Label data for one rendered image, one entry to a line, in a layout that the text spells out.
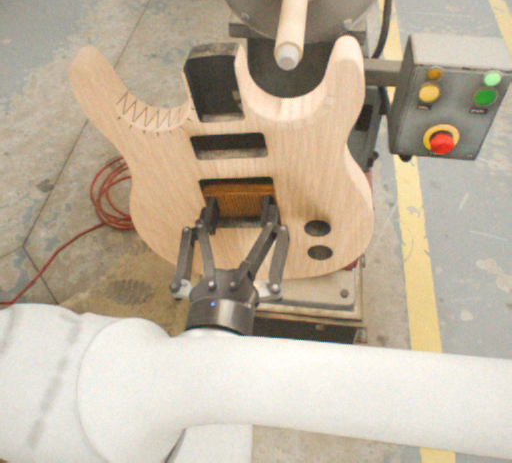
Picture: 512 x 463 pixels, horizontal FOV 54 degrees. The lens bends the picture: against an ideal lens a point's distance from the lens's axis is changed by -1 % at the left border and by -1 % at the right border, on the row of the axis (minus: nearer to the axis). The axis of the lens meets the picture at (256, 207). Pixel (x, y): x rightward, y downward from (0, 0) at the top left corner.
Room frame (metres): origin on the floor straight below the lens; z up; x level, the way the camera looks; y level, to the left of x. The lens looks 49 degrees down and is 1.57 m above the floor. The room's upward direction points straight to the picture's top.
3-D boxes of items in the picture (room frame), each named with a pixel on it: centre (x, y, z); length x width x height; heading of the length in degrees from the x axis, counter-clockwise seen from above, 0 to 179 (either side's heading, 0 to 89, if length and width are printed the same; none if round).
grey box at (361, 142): (0.95, -0.24, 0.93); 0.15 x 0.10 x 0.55; 174
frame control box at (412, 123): (0.79, -0.31, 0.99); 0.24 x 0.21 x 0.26; 174
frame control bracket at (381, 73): (0.80, -0.26, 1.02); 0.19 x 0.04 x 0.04; 84
